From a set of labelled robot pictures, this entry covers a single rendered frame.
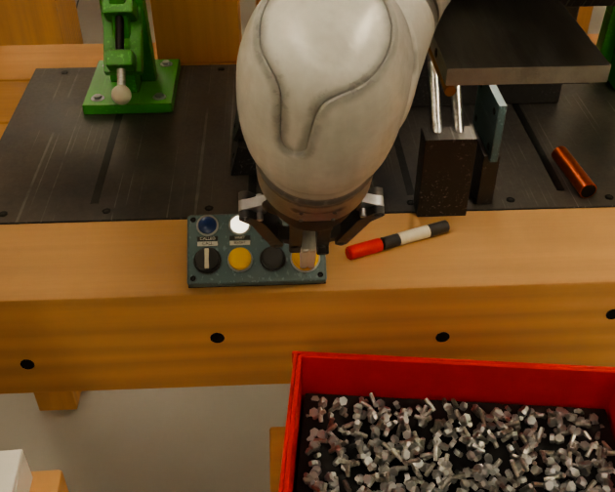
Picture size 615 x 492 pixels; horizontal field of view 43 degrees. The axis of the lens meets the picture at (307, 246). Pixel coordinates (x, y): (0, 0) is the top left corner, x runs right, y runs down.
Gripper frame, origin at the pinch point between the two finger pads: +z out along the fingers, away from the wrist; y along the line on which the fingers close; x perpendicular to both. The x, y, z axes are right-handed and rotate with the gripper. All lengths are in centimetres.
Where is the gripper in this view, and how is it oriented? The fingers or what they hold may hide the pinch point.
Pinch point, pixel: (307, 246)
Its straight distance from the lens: 79.9
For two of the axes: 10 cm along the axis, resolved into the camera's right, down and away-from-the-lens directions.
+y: 10.0, -0.3, 0.4
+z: -0.3, 2.8, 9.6
